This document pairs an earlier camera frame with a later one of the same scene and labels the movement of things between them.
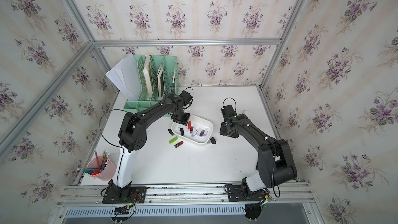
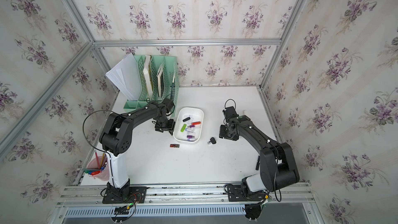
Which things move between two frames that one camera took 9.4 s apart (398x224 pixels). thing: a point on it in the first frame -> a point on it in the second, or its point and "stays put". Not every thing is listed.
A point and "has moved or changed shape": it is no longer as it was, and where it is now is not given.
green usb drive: (173, 140) -> (183, 127)
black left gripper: (185, 122) -> (170, 127)
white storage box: (198, 131) has moved or changed shape
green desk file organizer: (159, 78) stays put
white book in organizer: (146, 72) stays put
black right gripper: (222, 131) stays put
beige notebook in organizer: (160, 81) stays put
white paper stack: (125, 75) stays put
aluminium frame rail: (185, 42) stays put
